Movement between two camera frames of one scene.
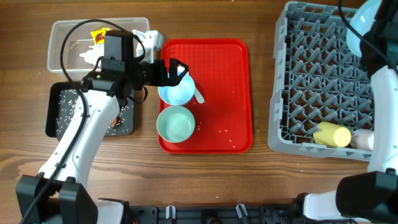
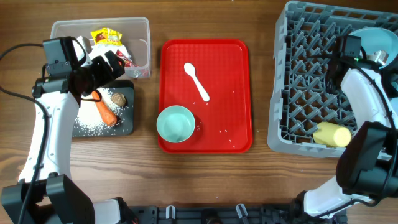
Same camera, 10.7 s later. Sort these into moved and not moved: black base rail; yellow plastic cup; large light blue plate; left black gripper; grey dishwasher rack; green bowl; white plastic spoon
Moved: left black gripper; large light blue plate; white plastic spoon
Not moved: yellow plastic cup; grey dishwasher rack; black base rail; green bowl
